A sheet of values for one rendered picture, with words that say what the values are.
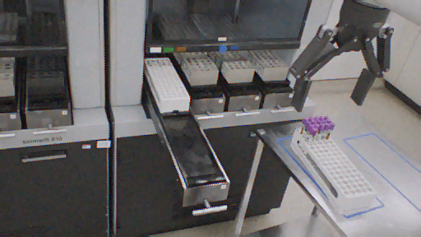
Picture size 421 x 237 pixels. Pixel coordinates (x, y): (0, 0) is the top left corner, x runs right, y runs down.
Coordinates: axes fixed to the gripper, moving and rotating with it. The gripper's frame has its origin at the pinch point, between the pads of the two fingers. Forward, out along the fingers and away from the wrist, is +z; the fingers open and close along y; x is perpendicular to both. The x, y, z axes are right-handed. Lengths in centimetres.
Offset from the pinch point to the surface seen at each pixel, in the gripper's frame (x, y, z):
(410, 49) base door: 165, 215, 94
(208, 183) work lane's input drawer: 18.8, -12.1, 41.9
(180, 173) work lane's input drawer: 25, -19, 42
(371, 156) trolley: 19, 44, 42
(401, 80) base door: 158, 215, 119
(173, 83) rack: 64, -11, 39
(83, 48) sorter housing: 71, -40, 28
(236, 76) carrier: 69, 16, 41
